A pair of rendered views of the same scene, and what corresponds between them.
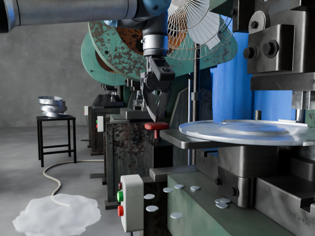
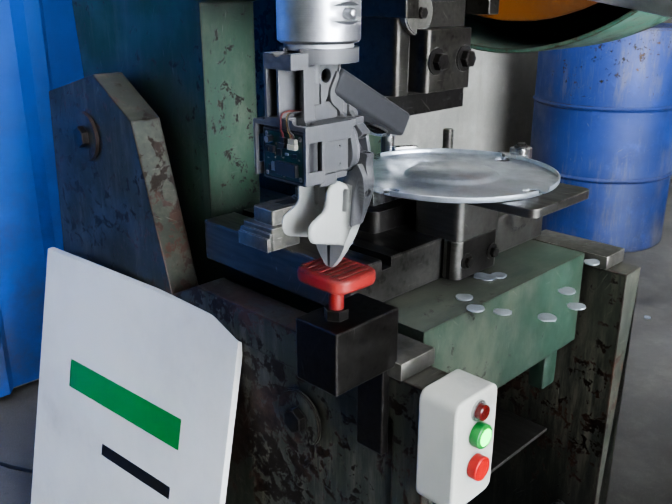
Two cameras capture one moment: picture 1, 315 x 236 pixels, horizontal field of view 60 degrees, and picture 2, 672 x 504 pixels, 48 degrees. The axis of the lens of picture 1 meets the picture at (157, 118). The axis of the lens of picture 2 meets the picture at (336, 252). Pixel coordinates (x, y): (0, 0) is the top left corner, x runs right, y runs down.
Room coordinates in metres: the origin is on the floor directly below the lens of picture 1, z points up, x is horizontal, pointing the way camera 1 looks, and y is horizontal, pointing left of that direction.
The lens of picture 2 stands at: (1.17, 0.62, 1.03)
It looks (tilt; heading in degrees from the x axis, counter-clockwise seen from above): 20 degrees down; 241
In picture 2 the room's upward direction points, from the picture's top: straight up
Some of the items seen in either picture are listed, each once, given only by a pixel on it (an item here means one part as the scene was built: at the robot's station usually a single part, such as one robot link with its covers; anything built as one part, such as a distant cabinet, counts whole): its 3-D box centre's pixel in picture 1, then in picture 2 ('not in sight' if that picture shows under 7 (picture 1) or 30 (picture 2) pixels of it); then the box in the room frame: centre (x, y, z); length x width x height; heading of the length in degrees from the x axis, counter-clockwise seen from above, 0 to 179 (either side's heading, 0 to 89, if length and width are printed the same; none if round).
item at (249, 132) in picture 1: (252, 129); (451, 172); (0.53, -0.19, 0.78); 0.29 x 0.29 x 0.01
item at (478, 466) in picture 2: (120, 210); (478, 467); (0.70, 0.10, 0.54); 0.03 x 0.01 x 0.03; 16
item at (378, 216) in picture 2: (305, 156); (379, 198); (0.57, -0.31, 0.72); 0.20 x 0.16 x 0.03; 16
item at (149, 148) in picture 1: (158, 171); (348, 385); (0.80, 0.00, 0.62); 0.10 x 0.06 x 0.20; 16
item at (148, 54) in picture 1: (154, 72); (313, 115); (0.85, 0.01, 0.92); 0.09 x 0.08 x 0.12; 16
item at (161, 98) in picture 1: (159, 106); (306, 221); (0.85, -0.01, 0.81); 0.06 x 0.03 x 0.09; 16
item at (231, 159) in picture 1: (230, 164); (477, 225); (0.52, -0.14, 0.72); 0.25 x 0.14 x 0.14; 106
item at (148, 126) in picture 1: (157, 135); (336, 301); (0.82, 0.00, 0.72); 0.07 x 0.06 x 0.08; 106
